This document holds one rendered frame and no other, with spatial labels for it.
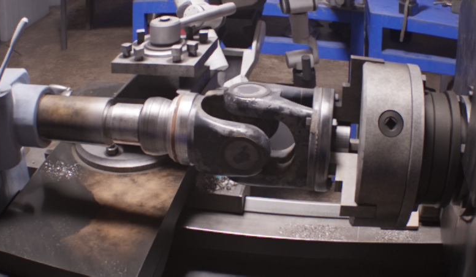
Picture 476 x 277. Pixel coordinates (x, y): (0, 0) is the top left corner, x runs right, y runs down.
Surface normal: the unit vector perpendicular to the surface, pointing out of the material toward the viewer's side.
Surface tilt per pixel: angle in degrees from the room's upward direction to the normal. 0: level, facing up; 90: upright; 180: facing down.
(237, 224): 0
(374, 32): 90
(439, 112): 25
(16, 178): 90
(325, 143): 65
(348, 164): 20
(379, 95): 32
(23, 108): 51
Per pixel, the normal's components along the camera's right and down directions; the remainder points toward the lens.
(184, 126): -0.14, -0.04
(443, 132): -0.11, -0.29
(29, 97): -0.04, -0.57
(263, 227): 0.01, -0.90
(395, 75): -0.03, -0.77
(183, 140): -0.15, 0.29
